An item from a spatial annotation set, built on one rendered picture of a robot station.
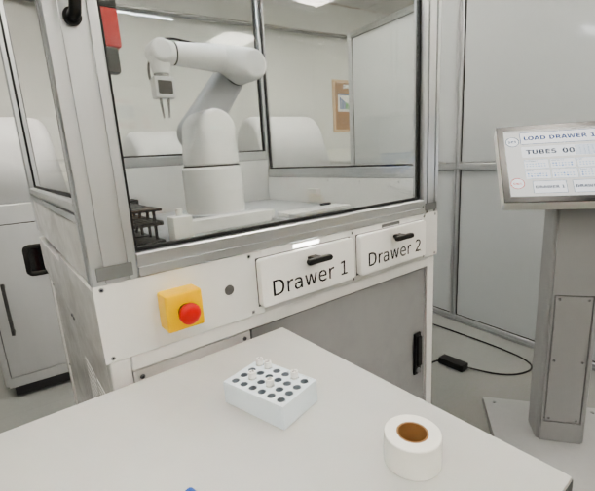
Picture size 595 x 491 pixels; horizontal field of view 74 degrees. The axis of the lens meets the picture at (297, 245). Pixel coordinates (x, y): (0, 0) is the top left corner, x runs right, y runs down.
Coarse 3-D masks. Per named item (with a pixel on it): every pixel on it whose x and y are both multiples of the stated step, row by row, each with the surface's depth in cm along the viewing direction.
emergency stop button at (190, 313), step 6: (186, 306) 70; (192, 306) 71; (198, 306) 72; (180, 312) 70; (186, 312) 70; (192, 312) 70; (198, 312) 71; (180, 318) 70; (186, 318) 70; (192, 318) 71; (198, 318) 72
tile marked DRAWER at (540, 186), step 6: (540, 180) 124; (546, 180) 124; (552, 180) 123; (558, 180) 123; (564, 180) 122; (534, 186) 124; (540, 186) 123; (546, 186) 123; (552, 186) 122; (558, 186) 122; (564, 186) 121; (534, 192) 123; (540, 192) 122; (546, 192) 122; (552, 192) 121; (558, 192) 121; (564, 192) 120
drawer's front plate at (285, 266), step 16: (336, 240) 100; (352, 240) 101; (272, 256) 87; (288, 256) 89; (304, 256) 92; (336, 256) 99; (352, 256) 102; (272, 272) 87; (288, 272) 90; (304, 272) 93; (336, 272) 99; (352, 272) 103; (272, 288) 88; (304, 288) 94; (320, 288) 97; (272, 304) 88
